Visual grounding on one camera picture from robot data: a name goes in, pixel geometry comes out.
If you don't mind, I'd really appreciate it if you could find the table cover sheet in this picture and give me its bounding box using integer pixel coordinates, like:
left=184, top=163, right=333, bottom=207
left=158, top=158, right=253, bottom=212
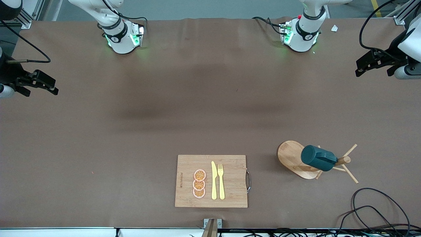
left=0, top=17, right=421, bottom=229

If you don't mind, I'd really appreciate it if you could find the aluminium frame profile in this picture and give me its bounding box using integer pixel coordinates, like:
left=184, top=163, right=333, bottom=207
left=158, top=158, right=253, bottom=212
left=385, top=0, right=421, bottom=26
left=13, top=0, right=45, bottom=30

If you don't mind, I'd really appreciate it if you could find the metal bracket with wood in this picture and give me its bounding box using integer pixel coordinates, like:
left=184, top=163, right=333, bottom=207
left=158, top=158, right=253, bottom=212
left=201, top=218, right=223, bottom=237

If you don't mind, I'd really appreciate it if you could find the yellow plastic knife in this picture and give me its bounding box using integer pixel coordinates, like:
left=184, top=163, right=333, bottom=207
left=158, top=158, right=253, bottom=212
left=211, top=161, right=218, bottom=200

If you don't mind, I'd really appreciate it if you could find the black looped floor cable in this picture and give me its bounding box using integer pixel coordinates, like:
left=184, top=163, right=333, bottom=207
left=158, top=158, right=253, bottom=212
left=352, top=188, right=412, bottom=236
left=338, top=205, right=397, bottom=235

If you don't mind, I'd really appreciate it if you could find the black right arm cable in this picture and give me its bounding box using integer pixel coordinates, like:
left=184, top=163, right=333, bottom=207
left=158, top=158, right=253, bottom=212
left=0, top=20, right=52, bottom=64

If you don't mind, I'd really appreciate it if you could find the white table edge rail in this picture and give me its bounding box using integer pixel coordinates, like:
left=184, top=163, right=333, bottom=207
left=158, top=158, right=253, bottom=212
left=0, top=226, right=421, bottom=237

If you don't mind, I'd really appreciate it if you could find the wooden mug tree stand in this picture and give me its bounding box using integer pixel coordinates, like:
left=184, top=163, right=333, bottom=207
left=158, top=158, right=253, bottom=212
left=277, top=140, right=359, bottom=184

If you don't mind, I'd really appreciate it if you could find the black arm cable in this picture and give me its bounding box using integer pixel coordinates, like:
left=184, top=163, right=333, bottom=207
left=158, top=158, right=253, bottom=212
left=0, top=20, right=52, bottom=64
left=359, top=0, right=400, bottom=62

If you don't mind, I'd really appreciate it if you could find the black left base cable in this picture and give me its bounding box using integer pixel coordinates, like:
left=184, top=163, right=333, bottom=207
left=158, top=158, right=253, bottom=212
left=252, top=16, right=284, bottom=35

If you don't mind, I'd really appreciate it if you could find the teal cup yellow inside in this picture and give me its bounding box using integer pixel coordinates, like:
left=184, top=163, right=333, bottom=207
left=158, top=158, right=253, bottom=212
left=301, top=145, right=338, bottom=172

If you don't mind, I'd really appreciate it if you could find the black right base cable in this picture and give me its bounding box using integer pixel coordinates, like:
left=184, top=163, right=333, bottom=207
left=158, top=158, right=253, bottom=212
left=101, top=0, right=149, bottom=24

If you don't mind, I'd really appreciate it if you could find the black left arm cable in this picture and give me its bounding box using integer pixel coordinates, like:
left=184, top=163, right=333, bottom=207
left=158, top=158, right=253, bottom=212
left=359, top=0, right=400, bottom=62

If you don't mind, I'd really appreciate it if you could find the black base cable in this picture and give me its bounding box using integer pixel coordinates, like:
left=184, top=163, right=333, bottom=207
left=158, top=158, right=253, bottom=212
left=252, top=16, right=284, bottom=35
left=101, top=0, right=149, bottom=24

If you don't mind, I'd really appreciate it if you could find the yellow plastic fork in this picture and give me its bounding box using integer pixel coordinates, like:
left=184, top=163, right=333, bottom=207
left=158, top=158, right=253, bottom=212
left=217, top=164, right=226, bottom=200

